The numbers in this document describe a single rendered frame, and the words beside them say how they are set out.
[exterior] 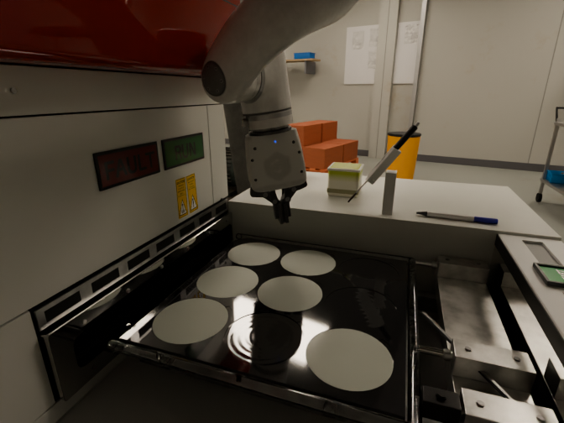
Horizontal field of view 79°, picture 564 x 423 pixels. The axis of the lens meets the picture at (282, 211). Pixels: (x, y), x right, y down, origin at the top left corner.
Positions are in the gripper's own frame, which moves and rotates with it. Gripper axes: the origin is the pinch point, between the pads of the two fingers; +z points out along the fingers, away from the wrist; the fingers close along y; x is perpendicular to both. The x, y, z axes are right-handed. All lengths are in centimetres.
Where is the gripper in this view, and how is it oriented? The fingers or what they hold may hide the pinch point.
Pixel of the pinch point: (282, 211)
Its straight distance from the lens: 65.2
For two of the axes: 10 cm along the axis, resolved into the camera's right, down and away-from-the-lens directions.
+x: -2.0, -3.2, 9.3
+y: 9.7, -2.0, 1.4
